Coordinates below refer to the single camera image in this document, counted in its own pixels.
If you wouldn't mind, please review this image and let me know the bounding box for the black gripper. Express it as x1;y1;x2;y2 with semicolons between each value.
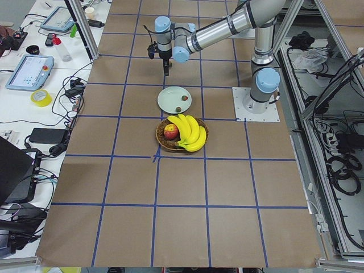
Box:
147;41;172;76

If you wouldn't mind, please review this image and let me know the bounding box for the light green plate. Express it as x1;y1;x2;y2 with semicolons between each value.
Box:
157;86;192;114

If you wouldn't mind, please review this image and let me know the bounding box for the red apple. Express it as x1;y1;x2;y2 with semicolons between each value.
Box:
164;123;179;140

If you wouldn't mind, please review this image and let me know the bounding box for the yellow banana bunch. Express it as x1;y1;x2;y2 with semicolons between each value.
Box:
167;114;208;152

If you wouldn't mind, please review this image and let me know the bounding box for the black power adapter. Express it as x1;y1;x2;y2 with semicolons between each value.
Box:
87;19;105;28

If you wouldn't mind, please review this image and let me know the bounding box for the wicker basket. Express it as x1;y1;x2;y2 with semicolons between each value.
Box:
155;118;209;152

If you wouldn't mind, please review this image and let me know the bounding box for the white paper cup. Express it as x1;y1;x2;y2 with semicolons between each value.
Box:
84;7;96;20

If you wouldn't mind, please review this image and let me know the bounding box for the clear bottle red cap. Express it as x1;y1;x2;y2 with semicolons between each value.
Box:
52;36;72;62

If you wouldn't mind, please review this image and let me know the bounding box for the teach pendant far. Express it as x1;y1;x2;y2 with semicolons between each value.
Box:
40;6;74;33

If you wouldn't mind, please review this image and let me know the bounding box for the teach pendant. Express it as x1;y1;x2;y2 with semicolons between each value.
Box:
40;6;74;33
5;55;54;92

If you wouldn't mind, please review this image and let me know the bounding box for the black phone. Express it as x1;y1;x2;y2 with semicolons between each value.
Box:
44;33;56;47

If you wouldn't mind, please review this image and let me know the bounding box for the yellow tape roll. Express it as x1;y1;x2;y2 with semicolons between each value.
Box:
30;89;52;107

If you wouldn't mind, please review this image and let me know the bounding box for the black small bowl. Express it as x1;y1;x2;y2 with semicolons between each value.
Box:
26;45;40;55

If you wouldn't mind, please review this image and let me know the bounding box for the teach pendant near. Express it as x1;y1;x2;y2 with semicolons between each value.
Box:
5;55;54;92

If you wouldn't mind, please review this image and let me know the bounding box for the white crumpled cloth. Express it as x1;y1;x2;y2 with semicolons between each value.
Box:
292;49;328;73

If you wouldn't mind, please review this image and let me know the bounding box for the black laptop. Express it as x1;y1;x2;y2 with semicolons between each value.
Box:
1;138;41;205

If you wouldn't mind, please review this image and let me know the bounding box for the aluminium frame post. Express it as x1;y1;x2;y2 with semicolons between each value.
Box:
64;0;100;61

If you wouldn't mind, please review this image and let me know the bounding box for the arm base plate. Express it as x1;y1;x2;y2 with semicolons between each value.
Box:
232;87;280;122

